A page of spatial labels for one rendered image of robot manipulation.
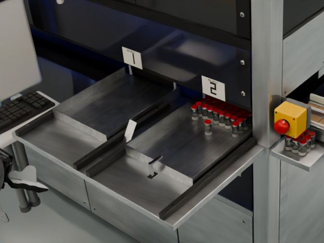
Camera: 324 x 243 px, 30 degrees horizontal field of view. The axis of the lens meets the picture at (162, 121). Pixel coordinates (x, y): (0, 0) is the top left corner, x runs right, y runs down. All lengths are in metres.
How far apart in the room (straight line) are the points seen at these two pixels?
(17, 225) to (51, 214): 0.17
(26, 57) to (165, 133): 0.71
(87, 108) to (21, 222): 1.10
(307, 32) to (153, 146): 0.55
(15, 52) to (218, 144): 0.88
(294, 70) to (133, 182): 0.55
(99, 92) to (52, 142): 0.30
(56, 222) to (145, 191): 1.33
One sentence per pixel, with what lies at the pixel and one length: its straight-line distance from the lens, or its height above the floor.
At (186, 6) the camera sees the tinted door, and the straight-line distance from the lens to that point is 1.74.
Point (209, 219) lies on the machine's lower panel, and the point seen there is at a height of 0.46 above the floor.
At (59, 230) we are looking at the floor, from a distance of 2.90.
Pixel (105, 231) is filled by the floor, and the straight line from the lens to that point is 2.83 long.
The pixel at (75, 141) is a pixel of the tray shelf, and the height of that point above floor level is 0.88.
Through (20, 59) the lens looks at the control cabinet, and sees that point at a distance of 2.30.
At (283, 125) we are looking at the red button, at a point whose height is 1.01.
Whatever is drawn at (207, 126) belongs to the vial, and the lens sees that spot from 1.81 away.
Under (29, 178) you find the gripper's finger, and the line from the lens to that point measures 1.40.
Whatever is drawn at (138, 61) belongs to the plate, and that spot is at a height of 1.01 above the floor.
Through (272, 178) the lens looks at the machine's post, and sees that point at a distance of 1.86.
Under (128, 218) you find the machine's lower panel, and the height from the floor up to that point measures 0.20.
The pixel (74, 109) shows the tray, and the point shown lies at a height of 0.88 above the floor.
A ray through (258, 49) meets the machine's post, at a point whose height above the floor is 1.19.
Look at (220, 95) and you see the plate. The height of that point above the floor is 1.00.
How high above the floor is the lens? 1.96
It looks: 34 degrees down
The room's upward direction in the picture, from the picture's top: 7 degrees counter-clockwise
